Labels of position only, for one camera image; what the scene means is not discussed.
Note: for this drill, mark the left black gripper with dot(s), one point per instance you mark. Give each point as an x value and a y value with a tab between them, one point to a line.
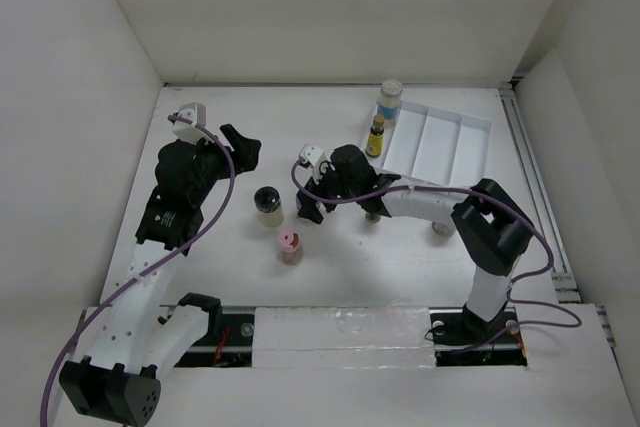
244	149

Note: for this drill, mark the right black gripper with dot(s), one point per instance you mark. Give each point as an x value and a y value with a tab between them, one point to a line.
308	209

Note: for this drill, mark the yellow label brown cap bottle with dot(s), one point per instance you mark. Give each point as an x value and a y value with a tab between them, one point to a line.
375	141

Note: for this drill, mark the blue label silver lid jar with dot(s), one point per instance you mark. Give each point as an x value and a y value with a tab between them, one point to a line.
389	101

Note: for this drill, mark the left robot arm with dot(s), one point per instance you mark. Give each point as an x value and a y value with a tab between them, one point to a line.
119	377

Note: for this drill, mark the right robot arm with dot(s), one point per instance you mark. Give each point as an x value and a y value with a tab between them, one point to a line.
490	225

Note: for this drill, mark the black lid cream jar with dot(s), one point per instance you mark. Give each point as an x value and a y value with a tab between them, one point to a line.
267	201

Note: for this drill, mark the pink lid spice jar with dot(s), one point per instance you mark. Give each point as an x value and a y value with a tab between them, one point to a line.
290	247

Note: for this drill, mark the black pepper grinder bottle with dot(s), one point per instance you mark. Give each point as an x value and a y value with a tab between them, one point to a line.
373	218

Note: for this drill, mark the red logo dark jar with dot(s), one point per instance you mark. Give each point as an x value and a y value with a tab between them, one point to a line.
443	230

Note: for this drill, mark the white divided organizer tray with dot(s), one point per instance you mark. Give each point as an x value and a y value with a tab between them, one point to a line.
437	146

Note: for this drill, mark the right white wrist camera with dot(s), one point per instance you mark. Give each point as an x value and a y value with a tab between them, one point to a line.
313	158

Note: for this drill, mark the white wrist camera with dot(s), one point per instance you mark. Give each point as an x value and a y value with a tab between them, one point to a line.
187	117
313	158

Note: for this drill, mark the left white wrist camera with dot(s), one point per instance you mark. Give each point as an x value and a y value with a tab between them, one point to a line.
187	117

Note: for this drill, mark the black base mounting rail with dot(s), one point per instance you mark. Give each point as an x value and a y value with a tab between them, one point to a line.
361	338

